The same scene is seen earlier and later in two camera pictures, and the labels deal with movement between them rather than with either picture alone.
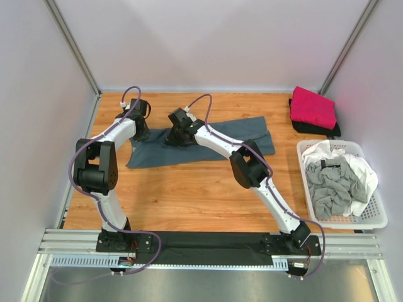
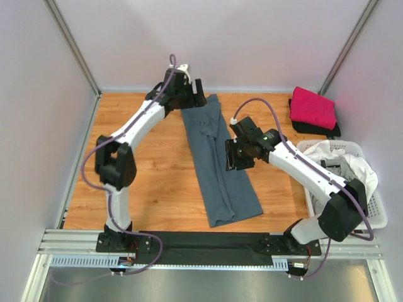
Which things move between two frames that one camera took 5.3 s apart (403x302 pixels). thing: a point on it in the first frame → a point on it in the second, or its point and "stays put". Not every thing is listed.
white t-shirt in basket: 322,150 stays put
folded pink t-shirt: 312,108 stays put
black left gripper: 143,136 → 198,100
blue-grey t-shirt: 153,150 → 229,194
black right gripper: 171,140 → 232,161
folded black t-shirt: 310,129 stays put
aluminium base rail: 82,243 stays put
